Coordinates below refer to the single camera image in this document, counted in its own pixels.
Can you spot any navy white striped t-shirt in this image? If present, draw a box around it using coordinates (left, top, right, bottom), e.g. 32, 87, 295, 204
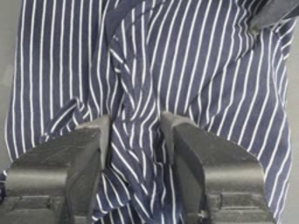
0, 0, 299, 224

